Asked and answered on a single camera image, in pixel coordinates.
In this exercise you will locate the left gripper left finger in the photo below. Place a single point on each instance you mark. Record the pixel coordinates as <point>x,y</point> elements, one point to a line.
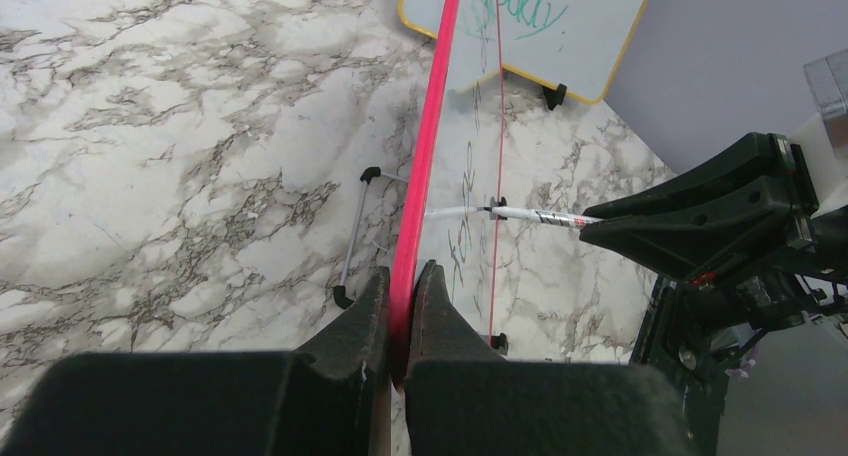
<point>329,396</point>

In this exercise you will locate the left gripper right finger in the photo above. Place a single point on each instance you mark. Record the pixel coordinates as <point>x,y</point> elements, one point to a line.
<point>463,398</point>

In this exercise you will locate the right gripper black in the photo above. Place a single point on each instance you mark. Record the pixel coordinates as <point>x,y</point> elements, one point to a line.
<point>701,221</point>

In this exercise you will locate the white whiteboard marker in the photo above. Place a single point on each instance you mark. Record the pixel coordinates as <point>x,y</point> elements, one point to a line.
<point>542,216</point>

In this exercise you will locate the red framed whiteboard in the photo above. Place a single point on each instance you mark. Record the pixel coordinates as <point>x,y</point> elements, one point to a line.
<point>455,173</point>

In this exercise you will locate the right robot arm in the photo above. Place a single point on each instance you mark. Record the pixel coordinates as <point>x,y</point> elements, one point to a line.
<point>697,333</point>

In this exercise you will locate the yellow framed whiteboard with writing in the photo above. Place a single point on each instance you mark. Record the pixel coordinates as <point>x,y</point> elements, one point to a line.
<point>575,44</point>

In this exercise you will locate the black yellow-board foot clip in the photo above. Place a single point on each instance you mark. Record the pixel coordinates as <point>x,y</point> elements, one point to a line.
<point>554,97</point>

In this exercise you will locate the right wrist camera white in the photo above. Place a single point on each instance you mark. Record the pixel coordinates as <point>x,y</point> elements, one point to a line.
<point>823,138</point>

